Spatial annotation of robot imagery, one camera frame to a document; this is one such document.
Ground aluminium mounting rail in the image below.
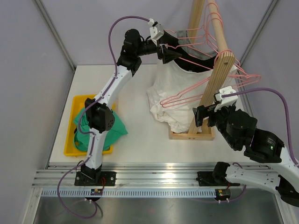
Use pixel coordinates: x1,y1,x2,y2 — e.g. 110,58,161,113
31,162,286,189

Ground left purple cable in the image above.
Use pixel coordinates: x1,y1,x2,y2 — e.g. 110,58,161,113
56,15,152,219

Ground green tank top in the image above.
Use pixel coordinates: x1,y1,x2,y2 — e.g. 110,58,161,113
73,108,128,152

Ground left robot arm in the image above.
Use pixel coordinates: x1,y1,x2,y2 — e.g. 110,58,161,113
75,29,181,186

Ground white tank top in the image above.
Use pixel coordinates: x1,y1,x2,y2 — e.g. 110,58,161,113
147,61,213,133

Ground left aluminium frame post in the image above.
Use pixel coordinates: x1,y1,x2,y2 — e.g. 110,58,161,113
33,0,76,73

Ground right aluminium frame post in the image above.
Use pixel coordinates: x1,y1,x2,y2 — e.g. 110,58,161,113
240,0,280,65

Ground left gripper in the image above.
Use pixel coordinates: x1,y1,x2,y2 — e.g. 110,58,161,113
135,30,181,63

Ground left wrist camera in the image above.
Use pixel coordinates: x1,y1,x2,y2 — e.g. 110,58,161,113
148,18,164,41

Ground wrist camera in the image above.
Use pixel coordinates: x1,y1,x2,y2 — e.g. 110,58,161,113
214,85,238,112
148,18,164,41

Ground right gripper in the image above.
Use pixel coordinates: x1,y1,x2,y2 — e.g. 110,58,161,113
192,100,238,148

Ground grey tank top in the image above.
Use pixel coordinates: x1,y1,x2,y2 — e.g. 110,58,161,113
176,30,217,60

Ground wooden hanger rack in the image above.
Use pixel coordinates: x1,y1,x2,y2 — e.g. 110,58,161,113
169,0,235,140

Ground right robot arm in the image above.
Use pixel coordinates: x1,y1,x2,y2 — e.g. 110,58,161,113
193,105,299,207

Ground aluminium frame post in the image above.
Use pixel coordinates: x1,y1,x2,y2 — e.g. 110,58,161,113
240,0,280,65
33,0,76,73

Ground slotted cable duct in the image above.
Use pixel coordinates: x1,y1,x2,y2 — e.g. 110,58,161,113
41,188,217,198

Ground yellow plastic tray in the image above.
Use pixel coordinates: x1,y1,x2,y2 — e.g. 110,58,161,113
64,93,117,157

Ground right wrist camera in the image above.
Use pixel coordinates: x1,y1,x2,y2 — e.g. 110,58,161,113
214,85,238,112

